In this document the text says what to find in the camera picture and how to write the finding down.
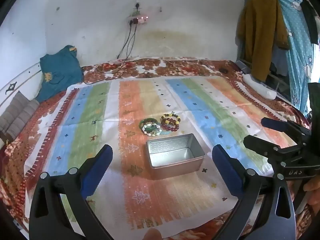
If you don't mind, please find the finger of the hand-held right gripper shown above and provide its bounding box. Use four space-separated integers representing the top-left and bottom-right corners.
261 117 312 143
243 134 304 165

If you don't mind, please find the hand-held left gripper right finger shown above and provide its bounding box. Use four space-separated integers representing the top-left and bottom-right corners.
212 144 295 240

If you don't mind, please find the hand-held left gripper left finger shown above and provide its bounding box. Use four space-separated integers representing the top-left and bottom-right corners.
29 144 113 240

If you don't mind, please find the silver metal tin box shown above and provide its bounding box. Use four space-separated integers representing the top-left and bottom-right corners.
146 133 206 180

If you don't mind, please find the dark red bead bracelet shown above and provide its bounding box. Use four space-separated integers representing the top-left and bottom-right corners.
161 120 180 131

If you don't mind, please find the yellow and red bead bracelet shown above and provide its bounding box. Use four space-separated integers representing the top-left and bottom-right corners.
161 112 181 125

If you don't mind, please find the person's right hand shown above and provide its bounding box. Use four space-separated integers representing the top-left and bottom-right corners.
302 177 320 207

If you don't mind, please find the striped colourful cloth mat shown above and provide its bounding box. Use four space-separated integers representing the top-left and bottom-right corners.
24 76 298 233

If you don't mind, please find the white long bundle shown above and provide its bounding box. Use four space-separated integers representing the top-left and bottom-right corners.
244 74 277 100

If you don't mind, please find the blue patterned sheet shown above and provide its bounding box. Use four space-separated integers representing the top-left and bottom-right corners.
262 0 315 117

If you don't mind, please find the mustard yellow jacket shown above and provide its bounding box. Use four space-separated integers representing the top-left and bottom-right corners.
237 0 289 82

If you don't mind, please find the teal shirt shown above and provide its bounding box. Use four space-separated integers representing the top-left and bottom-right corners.
36 45 84 103

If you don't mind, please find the black hanging garment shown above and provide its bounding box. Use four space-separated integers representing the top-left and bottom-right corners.
301 0 320 45

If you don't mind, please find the white headboard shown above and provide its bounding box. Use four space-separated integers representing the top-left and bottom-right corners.
0 64 43 117

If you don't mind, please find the white power strip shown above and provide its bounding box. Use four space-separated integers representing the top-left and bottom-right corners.
127 16 149 25

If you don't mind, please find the black power cable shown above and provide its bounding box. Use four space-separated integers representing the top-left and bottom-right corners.
100 22 138 74
84 22 134 84

